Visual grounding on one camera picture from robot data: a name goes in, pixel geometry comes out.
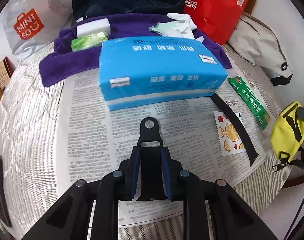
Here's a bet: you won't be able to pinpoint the striped quilt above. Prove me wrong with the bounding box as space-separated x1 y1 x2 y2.
0 45 291 239

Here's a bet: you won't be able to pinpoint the white gloves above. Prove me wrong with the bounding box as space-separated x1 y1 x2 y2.
162 12 204 42

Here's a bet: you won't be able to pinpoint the purple towel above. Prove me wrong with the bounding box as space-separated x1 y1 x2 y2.
39 13 233 88

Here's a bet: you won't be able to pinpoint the red paper shopping bag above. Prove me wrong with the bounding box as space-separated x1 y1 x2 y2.
184 0 248 45

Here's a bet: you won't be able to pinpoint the white foam sponge block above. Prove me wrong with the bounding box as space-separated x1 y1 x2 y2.
77 18 111 38

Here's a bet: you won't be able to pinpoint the mint green cloth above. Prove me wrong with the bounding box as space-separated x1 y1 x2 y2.
149 21 182 36

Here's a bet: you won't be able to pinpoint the blue tissue pack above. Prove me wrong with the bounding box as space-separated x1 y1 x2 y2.
99 36 228 111

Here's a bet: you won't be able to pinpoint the newspaper sheet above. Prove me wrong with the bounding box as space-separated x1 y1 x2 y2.
55 60 275 228

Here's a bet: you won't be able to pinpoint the beige canvas bag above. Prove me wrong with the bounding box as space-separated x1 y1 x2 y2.
228 12 293 86

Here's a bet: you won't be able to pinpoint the black cable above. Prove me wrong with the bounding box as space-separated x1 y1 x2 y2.
282 184 304 240

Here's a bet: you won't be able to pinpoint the green snack packet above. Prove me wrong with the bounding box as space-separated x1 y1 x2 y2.
228 76 270 131

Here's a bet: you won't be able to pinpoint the green tissue pack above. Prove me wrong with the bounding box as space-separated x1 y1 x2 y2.
71 31 108 52

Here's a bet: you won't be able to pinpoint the black strap long piece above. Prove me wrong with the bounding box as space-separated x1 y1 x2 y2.
210 93 258 166

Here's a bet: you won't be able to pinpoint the patterned book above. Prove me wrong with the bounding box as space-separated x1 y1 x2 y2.
0 57 14 92

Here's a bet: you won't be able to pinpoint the yellow pouch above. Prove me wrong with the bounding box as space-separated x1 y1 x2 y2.
270 101 304 172

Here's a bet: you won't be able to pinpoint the white Miniso plastic bag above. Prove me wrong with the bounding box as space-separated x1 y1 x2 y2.
3 0 71 61

